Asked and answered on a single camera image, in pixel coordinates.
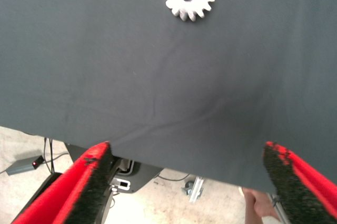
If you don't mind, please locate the white connector plate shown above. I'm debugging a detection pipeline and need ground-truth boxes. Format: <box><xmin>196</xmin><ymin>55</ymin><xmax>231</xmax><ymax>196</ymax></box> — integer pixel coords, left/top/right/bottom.
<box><xmin>110</xmin><ymin>178</ymin><xmax>132</xmax><ymax>192</ymax></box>

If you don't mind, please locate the person foot in white shoe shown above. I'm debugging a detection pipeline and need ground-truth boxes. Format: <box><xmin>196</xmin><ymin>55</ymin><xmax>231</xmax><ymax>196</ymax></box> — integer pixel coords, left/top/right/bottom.
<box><xmin>237</xmin><ymin>186</ymin><xmax>280</xmax><ymax>224</ymax></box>

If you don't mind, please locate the thick black floor cable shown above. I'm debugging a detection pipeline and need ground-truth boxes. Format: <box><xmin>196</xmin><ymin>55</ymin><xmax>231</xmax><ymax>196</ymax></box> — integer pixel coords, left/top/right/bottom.
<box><xmin>43</xmin><ymin>137</ymin><xmax>56</xmax><ymax>174</ymax></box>

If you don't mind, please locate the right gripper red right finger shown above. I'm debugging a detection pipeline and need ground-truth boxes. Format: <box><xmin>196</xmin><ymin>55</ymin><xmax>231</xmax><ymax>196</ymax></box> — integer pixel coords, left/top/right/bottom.
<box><xmin>262</xmin><ymin>141</ymin><xmax>337</xmax><ymax>224</ymax></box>

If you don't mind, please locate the dark grey table cloth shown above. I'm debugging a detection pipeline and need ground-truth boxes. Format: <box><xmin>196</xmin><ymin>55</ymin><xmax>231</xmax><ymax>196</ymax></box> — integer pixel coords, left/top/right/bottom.
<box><xmin>0</xmin><ymin>0</ymin><xmax>337</xmax><ymax>195</ymax></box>

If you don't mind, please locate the grey caster wheel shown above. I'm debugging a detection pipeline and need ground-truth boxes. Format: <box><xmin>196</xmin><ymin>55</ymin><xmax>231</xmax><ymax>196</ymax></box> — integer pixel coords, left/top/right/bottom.
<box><xmin>181</xmin><ymin>180</ymin><xmax>196</xmax><ymax>196</ymax></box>

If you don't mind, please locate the small grey adapter box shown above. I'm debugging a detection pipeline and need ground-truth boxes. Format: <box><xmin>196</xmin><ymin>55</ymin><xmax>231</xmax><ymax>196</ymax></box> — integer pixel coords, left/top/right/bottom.
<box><xmin>5</xmin><ymin>155</ymin><xmax>45</xmax><ymax>177</ymax></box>

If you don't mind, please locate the thin dark looped cable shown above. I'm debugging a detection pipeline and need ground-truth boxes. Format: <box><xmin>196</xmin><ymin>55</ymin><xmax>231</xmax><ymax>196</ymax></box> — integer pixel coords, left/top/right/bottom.
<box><xmin>157</xmin><ymin>173</ymin><xmax>191</xmax><ymax>182</ymax></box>

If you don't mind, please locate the grey base panel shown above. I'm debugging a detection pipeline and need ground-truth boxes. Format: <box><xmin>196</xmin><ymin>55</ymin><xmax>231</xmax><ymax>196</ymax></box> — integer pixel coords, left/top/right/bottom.
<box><xmin>65</xmin><ymin>141</ymin><xmax>163</xmax><ymax>194</ymax></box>

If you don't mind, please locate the aluminium profile bar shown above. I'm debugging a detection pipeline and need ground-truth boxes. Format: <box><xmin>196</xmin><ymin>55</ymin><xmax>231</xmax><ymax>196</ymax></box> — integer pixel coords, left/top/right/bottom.
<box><xmin>188</xmin><ymin>176</ymin><xmax>205</xmax><ymax>203</ymax></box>

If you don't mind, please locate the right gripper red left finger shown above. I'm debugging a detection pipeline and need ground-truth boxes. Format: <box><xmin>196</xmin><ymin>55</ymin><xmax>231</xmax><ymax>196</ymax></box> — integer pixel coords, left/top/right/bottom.
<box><xmin>12</xmin><ymin>141</ymin><xmax>114</xmax><ymax>224</ymax></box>

